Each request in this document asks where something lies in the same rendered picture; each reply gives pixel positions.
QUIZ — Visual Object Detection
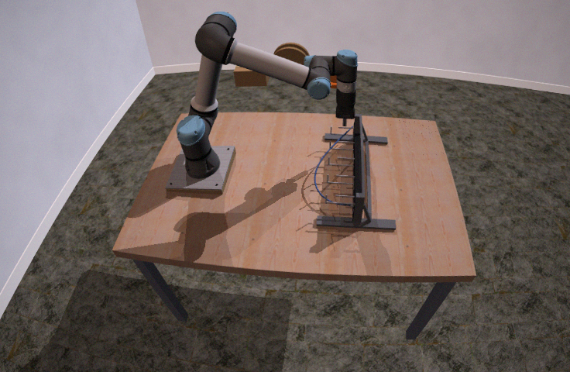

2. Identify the grey rack with cable hooks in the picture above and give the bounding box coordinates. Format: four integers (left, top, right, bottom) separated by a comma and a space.
316, 114, 396, 230

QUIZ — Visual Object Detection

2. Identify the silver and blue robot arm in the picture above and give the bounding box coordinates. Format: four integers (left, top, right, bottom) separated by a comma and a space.
177, 12, 358, 179

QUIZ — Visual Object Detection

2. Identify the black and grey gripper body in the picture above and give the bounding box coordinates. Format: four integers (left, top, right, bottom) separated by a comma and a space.
336, 80, 356, 119

